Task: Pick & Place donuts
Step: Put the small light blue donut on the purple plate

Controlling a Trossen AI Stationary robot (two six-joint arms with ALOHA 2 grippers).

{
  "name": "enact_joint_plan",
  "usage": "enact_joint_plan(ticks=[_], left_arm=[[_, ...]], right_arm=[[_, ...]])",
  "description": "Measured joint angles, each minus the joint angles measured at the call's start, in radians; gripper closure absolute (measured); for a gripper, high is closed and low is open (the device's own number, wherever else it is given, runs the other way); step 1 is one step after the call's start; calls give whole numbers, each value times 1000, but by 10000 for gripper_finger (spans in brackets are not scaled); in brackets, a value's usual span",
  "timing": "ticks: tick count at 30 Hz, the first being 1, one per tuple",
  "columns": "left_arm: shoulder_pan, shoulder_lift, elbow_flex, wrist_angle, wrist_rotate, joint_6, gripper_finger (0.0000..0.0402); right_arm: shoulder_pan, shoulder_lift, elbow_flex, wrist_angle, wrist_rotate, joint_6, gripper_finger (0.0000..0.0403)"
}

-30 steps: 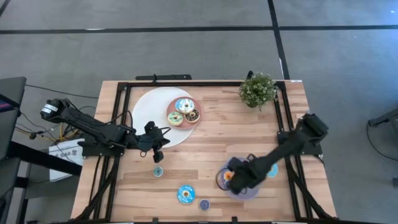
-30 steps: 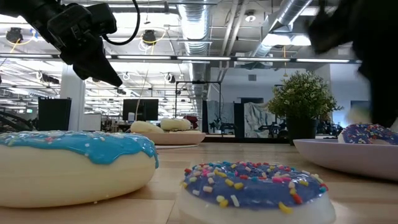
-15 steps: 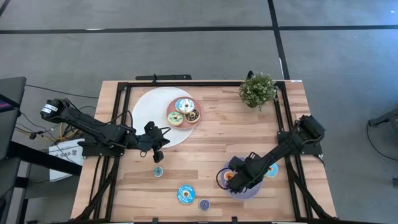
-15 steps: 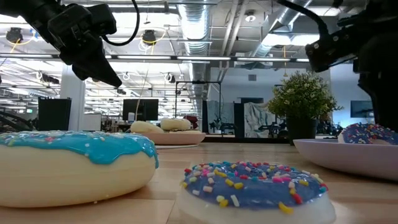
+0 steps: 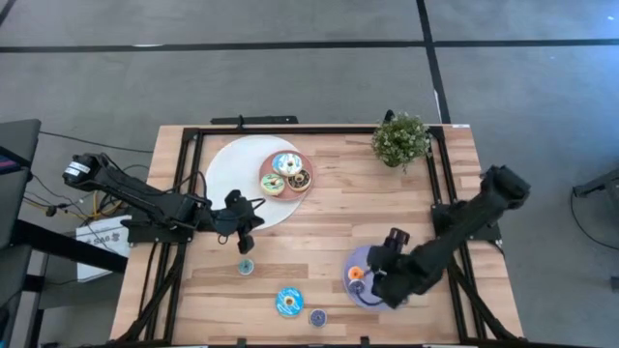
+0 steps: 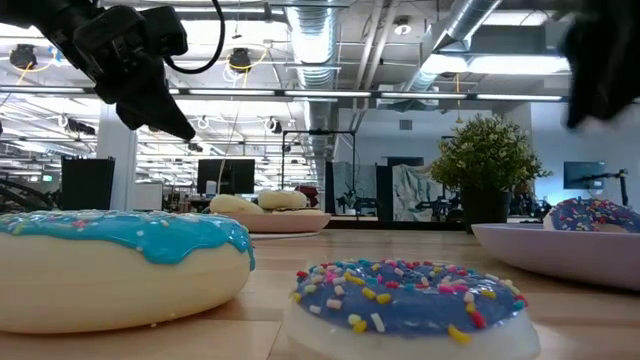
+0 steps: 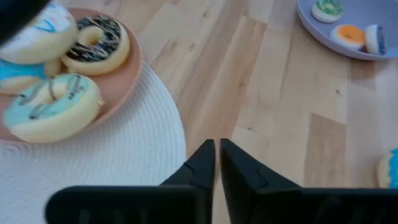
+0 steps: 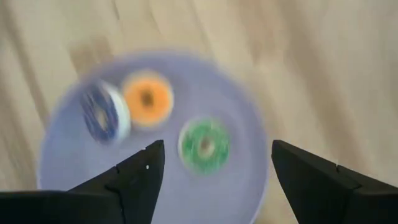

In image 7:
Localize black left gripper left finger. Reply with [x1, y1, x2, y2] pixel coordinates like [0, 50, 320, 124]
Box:
[44, 139, 216, 224]

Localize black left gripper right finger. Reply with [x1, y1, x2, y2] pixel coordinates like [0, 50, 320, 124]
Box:
[220, 138, 398, 224]

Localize blue donut white drizzle sprinkles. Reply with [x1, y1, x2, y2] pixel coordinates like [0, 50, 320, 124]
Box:
[376, 148, 398, 189]

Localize light blue donut grey drizzle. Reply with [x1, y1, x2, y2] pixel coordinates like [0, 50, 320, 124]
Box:
[2, 73, 105, 144]

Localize chocolate glazed donut white drizzle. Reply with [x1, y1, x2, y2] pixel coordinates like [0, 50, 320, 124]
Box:
[61, 15, 131, 77]

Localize small orange glazed donut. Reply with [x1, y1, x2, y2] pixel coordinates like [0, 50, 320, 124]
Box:
[329, 24, 366, 50]

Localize small purple glazed donut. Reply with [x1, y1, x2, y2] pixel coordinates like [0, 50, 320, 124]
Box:
[364, 24, 386, 55]

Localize blue glazed donut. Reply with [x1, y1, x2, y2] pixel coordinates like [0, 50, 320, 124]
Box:
[0, 57, 62, 95]

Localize lavender plate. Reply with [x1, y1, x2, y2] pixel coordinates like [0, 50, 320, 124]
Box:
[297, 0, 398, 61]

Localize white donut blue stripes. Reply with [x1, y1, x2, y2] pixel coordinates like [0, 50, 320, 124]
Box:
[0, 2, 78, 65]

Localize white woven round placemat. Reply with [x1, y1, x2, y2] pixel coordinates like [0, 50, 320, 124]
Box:
[0, 62, 187, 224]

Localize pink plate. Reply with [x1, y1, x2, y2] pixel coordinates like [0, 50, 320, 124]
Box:
[0, 7, 144, 144]

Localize small green glazed donut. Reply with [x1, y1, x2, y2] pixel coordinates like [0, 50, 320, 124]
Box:
[312, 0, 345, 24]

